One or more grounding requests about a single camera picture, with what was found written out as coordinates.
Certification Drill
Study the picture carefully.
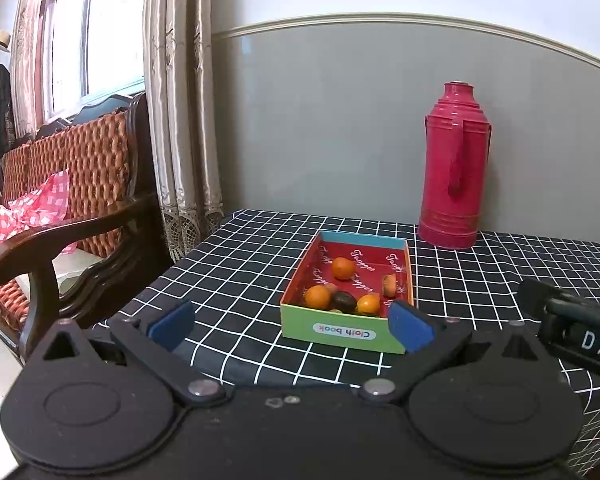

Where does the red white checkered cloth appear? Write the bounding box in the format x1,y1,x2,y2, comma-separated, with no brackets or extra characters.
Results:
0,170,79,267

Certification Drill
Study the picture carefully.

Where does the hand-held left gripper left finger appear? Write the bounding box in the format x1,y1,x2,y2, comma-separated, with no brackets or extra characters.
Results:
39,299,227,407

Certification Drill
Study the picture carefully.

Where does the dark avocado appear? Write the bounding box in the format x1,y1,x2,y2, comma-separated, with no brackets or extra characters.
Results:
328,291,359,314

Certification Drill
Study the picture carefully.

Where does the colourful cardboard box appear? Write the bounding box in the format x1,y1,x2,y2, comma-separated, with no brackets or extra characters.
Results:
279,230,414,356

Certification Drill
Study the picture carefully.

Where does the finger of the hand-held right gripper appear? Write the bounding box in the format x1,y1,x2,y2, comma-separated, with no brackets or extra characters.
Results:
519,277,600,328

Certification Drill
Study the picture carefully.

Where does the wooden woven-back sofa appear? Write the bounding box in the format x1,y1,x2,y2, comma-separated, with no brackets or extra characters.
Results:
0,92,182,367

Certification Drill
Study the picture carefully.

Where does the orange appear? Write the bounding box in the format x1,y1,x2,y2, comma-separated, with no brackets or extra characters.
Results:
331,257,355,281
304,285,333,310
356,294,382,317

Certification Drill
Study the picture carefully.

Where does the black white checkered tablecloth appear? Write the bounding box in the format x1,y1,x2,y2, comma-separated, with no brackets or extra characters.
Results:
87,209,600,480

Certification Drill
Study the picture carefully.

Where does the red thermos flask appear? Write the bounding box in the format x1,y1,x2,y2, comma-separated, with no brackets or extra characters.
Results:
418,80,494,250

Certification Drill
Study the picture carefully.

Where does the window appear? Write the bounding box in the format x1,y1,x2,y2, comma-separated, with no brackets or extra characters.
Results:
40,0,149,122

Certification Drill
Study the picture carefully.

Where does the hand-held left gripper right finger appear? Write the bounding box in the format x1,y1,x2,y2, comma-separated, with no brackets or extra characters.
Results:
358,302,546,405

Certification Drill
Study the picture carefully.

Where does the pink lace curtain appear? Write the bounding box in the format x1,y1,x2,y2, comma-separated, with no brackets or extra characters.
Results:
9,0,50,137

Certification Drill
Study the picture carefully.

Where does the white seat cushion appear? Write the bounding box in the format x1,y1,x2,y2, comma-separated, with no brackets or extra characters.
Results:
29,249,105,297

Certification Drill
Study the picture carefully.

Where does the beige satin curtain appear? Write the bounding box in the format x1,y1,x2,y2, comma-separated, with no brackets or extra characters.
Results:
142,0,226,264

